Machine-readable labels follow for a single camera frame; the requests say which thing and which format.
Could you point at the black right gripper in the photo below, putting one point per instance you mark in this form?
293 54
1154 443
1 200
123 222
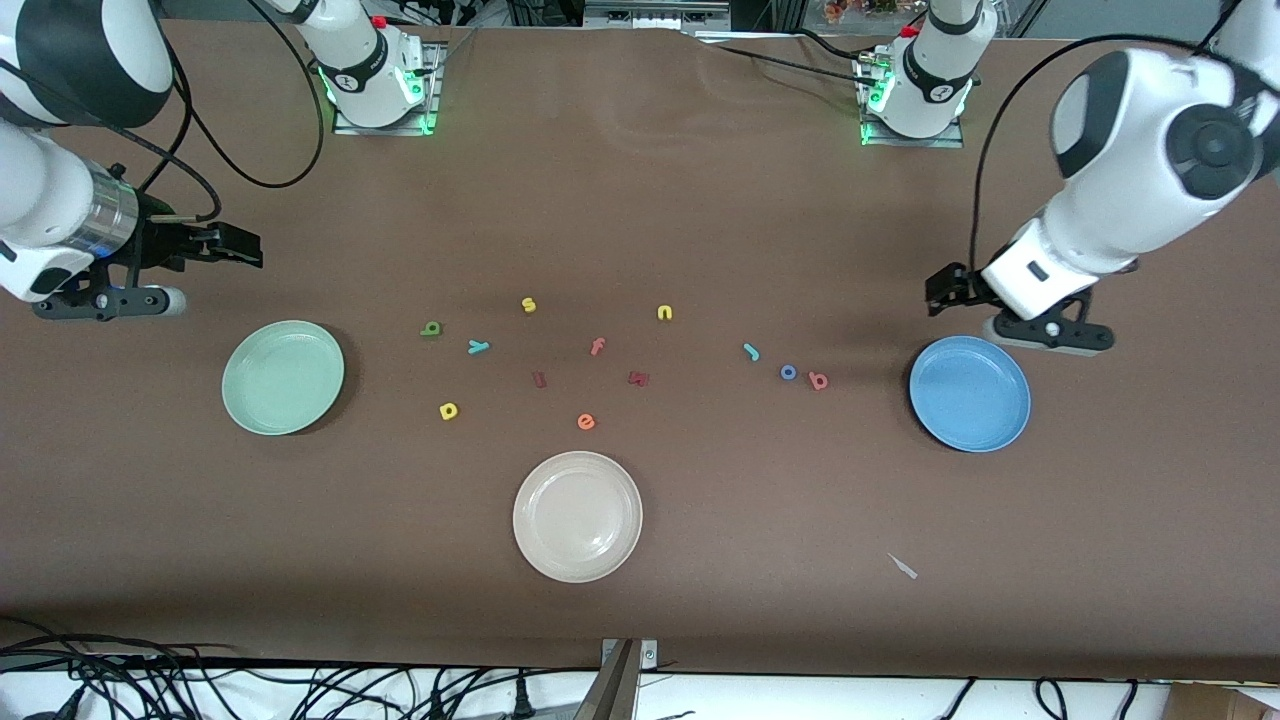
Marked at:
157 245

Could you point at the small pale tape scrap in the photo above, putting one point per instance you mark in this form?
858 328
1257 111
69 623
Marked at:
903 566

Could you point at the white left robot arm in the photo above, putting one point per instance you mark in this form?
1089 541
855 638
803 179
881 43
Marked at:
1130 180

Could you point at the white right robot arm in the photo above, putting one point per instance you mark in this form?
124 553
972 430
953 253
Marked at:
50 190

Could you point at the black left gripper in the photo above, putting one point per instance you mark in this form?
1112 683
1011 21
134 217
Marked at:
958 285

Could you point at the cream white plate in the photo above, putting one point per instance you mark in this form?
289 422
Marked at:
577 517

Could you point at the blue plate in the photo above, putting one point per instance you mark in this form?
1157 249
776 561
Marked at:
970 400

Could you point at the cardboard box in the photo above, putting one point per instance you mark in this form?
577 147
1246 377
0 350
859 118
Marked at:
1220 705

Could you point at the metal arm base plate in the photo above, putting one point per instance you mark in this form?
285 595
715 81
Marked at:
900 143
433 90

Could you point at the metal camera mounting post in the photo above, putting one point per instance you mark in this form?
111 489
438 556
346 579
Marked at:
615 690

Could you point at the light green plate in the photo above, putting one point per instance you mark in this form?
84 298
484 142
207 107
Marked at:
283 378

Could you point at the grey metal box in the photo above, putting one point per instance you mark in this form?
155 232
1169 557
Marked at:
655 15

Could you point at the black metal frame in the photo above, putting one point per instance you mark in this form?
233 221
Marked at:
545 12

